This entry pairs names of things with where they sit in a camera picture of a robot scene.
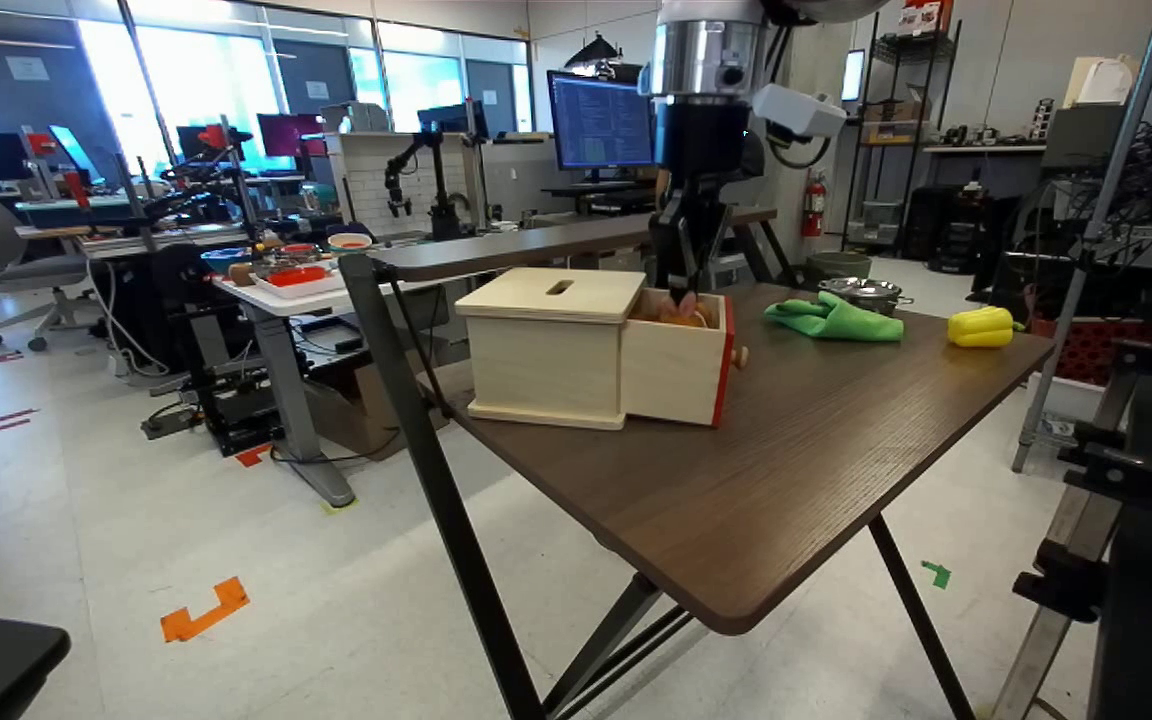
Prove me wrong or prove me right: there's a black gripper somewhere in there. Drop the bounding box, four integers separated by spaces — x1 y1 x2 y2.
646 102 746 296

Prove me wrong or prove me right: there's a brown stuffed animal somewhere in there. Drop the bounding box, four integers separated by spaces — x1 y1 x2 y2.
637 290 716 328

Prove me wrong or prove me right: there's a red front wooden drawer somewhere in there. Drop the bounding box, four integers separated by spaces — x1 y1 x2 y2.
619 291 741 428

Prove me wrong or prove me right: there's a black background robot arm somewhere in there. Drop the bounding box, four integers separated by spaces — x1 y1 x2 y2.
385 129 468 240

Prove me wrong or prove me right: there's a red fire extinguisher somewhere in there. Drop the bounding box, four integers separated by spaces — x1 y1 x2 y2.
801 172 828 240

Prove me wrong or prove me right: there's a computer monitor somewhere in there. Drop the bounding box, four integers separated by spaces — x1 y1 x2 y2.
548 74 654 172

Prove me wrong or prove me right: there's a green cloth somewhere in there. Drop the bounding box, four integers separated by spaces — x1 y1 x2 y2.
762 291 902 345

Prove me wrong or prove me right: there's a wooden box with slot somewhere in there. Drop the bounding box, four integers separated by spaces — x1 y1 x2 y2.
455 269 643 432

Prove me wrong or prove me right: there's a silver metal bowl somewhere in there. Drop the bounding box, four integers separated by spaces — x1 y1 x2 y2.
822 276 902 315

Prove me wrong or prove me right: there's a dark wooden folding table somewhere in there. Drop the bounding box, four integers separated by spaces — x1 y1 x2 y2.
338 249 1047 720

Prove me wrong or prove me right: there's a yellow toy pepper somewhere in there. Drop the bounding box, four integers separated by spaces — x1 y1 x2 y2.
949 310 1015 353

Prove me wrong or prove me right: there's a white workbench with items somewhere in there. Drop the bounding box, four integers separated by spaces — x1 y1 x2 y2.
211 261 357 508

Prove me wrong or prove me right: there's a green floor tape marker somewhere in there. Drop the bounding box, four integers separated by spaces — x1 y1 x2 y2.
920 561 953 587

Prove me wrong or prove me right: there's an orange floor tape marker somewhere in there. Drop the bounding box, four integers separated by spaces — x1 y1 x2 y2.
159 577 246 646

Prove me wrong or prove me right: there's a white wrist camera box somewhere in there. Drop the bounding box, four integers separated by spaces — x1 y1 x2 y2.
750 86 848 140

